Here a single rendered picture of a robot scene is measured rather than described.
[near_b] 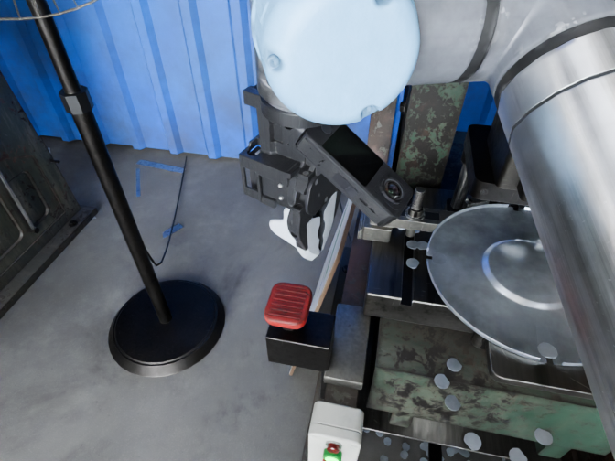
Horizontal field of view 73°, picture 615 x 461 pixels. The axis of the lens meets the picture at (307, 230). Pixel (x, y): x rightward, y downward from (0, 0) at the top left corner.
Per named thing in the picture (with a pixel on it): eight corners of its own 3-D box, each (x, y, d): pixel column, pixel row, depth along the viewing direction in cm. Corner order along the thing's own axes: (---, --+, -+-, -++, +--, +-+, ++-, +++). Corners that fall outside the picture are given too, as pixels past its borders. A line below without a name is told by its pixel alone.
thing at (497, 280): (425, 341, 52) (426, 338, 51) (426, 197, 72) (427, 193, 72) (685, 389, 47) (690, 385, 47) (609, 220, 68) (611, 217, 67)
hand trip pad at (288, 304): (304, 355, 61) (304, 326, 56) (264, 348, 62) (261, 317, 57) (313, 316, 66) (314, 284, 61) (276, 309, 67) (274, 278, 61)
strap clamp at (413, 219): (453, 251, 73) (469, 207, 66) (357, 238, 75) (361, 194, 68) (451, 229, 77) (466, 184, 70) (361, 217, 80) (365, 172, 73)
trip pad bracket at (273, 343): (326, 405, 72) (330, 345, 59) (272, 394, 74) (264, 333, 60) (332, 373, 76) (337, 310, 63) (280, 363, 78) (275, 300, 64)
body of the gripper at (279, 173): (283, 163, 49) (278, 63, 41) (347, 188, 46) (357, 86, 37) (242, 200, 45) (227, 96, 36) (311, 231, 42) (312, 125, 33)
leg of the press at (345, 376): (337, 524, 103) (382, 308, 41) (291, 513, 105) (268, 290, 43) (372, 256, 168) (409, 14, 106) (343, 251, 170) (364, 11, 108)
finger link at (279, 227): (280, 241, 53) (276, 186, 46) (320, 261, 51) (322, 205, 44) (265, 258, 51) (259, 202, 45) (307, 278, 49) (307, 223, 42)
